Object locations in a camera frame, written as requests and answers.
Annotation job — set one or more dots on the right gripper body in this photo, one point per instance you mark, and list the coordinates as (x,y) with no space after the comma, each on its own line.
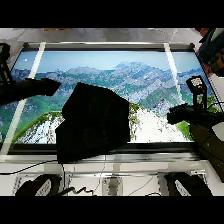
(178,114)

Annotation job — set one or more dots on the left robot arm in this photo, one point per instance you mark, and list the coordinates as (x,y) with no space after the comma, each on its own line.
(33,87)

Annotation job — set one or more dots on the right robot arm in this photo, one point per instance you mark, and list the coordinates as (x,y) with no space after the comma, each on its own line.
(204,137)

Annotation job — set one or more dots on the heap of clothes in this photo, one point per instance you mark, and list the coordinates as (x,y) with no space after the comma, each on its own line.
(213,50)

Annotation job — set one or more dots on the black garment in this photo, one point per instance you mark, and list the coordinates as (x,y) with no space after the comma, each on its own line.
(95,123)

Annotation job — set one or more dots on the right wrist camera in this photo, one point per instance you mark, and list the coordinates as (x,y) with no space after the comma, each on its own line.
(196,84)

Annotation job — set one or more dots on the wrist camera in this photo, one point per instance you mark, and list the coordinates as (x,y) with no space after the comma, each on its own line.
(4,55)
(196,84)

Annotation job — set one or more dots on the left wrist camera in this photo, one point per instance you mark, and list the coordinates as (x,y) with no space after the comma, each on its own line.
(4,55)

